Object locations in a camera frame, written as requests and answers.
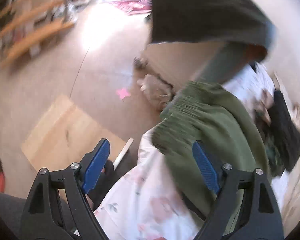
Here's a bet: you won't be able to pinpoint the olive green cargo pants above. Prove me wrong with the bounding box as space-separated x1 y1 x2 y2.
152 81 270 216

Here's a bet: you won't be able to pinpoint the teal patterned folded blanket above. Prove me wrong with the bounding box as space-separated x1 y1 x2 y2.
264 133 285 178

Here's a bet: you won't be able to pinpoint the black folded garment on stack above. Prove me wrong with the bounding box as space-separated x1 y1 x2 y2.
268 90 300 172

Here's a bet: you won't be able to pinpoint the light wooden board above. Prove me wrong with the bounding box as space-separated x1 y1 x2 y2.
21 95 134 171

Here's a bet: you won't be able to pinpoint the floral white bed sheet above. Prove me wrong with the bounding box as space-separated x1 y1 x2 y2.
94 64 274 239

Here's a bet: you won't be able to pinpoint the brown slipper on floor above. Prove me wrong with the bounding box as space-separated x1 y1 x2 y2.
137 74 175 112

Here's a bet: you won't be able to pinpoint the pink star sticker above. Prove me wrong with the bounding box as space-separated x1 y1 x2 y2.
116 88 130 100

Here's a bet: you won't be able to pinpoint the red patterned rug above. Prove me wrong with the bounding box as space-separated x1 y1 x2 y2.
112 0 152 15

